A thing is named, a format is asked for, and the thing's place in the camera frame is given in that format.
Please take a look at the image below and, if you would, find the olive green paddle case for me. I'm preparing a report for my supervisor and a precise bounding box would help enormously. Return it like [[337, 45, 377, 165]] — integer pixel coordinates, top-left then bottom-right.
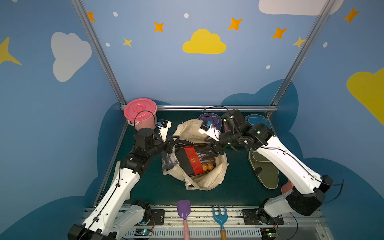
[[248, 150, 280, 190]]

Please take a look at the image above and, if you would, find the beige canvas tote bag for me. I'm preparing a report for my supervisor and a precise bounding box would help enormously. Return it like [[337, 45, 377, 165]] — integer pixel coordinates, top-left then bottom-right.
[[162, 119, 229, 191]]

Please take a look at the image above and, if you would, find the blue paddle case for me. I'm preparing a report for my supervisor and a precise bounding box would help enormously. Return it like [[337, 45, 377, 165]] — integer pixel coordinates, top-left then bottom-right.
[[245, 114, 272, 129]]

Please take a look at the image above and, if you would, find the teal toy garden fork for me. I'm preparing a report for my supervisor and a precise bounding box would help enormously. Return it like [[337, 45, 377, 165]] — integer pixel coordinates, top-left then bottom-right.
[[212, 206, 228, 240]]

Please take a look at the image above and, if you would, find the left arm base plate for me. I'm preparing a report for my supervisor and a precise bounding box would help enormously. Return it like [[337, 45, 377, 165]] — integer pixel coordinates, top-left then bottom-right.
[[139, 209, 165, 226]]

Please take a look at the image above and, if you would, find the aluminium back frame rail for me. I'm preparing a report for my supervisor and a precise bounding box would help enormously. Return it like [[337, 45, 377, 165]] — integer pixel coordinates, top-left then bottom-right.
[[157, 105, 278, 113]]

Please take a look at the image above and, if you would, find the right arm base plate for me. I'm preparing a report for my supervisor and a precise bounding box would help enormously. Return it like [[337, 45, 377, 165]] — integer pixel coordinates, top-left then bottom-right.
[[241, 209, 284, 225]]

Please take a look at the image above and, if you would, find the pink watering can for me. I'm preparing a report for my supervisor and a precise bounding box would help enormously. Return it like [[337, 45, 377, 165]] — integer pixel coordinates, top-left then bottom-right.
[[281, 180, 294, 194]]

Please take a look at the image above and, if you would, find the pink bucket with lid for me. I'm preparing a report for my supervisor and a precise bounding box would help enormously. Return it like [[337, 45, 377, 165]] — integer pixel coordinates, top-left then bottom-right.
[[124, 98, 157, 131]]

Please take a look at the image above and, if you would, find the purple toy shovel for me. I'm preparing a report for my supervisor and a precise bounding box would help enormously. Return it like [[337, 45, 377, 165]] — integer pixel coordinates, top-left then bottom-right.
[[177, 200, 191, 240]]

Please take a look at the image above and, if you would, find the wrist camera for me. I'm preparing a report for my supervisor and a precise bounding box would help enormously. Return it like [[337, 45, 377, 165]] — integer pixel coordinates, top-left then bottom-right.
[[157, 119, 172, 142], [198, 121, 221, 142]]

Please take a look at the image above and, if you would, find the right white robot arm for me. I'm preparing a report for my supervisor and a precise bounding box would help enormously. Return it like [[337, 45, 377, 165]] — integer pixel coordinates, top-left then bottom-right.
[[199, 110, 333, 225]]

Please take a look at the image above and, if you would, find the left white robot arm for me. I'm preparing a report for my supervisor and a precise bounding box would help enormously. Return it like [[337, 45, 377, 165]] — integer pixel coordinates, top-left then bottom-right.
[[68, 128, 180, 240]]

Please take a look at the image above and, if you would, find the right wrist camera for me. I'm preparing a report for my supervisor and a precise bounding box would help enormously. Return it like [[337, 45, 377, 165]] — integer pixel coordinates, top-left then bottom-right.
[[198, 121, 221, 142]]

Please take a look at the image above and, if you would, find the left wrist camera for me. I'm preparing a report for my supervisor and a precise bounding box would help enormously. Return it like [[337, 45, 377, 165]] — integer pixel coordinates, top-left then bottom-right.
[[157, 119, 172, 142]]

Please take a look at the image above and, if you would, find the aluminium front rail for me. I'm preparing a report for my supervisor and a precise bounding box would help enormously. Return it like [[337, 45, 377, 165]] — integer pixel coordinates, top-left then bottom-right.
[[118, 205, 334, 240]]

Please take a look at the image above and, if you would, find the purple paddle case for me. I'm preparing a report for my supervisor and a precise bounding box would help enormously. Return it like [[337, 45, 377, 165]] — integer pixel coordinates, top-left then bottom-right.
[[197, 113, 223, 131]]

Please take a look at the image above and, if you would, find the black red ping pong case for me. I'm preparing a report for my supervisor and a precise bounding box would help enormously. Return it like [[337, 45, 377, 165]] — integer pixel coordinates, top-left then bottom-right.
[[175, 144, 216, 177]]

